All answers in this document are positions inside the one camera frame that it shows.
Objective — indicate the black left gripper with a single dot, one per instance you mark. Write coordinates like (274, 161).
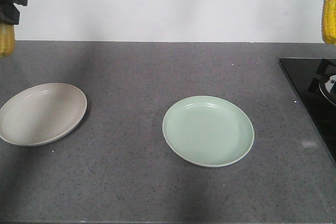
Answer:
(9, 13)

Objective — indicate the corn cob with pale patch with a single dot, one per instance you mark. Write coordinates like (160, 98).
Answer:
(7, 39)

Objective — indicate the tall yellow corn cob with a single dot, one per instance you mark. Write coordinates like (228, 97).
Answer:
(328, 22)

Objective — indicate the black glass cooktop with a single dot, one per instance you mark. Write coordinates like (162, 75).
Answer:
(314, 82)

